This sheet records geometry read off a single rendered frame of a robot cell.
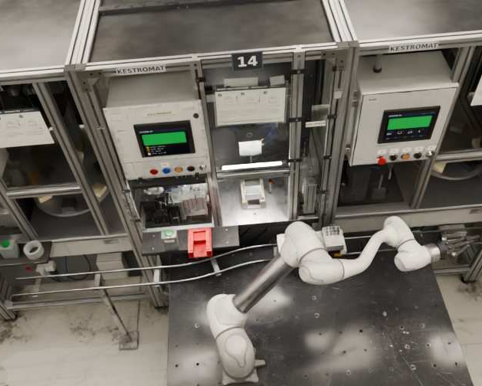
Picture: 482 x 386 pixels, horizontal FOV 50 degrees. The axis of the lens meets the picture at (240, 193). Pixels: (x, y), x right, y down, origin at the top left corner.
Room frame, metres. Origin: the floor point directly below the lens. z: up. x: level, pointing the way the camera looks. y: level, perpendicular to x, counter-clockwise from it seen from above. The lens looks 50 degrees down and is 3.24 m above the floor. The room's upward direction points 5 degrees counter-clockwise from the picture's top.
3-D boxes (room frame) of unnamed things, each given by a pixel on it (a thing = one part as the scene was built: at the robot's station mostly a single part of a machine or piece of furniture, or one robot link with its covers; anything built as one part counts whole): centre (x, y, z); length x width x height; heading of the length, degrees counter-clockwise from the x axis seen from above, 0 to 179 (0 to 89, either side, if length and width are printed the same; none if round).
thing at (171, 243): (1.61, 0.40, 0.97); 0.08 x 0.08 x 0.12; 0
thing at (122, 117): (1.81, 0.34, 1.60); 0.42 x 0.29 x 0.46; 90
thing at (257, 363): (0.98, 0.06, 0.71); 0.22 x 0.18 x 0.06; 90
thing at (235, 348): (0.99, 0.08, 0.85); 0.18 x 0.16 x 0.22; 17
